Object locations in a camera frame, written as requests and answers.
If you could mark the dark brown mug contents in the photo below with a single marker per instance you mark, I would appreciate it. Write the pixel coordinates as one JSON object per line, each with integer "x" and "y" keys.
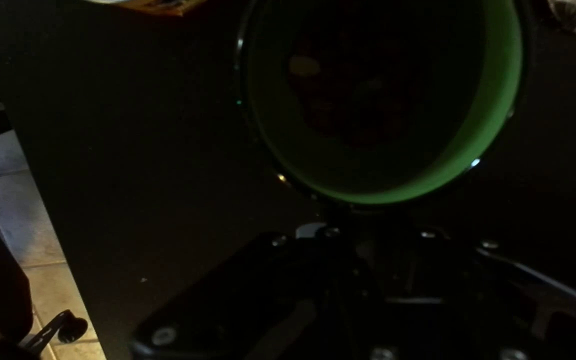
{"x": 349, "y": 87}

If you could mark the black mug green inside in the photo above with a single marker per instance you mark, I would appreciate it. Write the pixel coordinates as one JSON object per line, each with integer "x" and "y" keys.
{"x": 434, "y": 167}

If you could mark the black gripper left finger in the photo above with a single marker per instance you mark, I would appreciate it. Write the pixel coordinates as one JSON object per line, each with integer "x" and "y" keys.
{"x": 260, "y": 300}

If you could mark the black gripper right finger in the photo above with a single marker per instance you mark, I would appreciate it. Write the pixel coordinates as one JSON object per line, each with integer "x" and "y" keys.
{"x": 475, "y": 307}

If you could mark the black side table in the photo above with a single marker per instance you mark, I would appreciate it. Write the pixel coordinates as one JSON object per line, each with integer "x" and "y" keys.
{"x": 168, "y": 167}

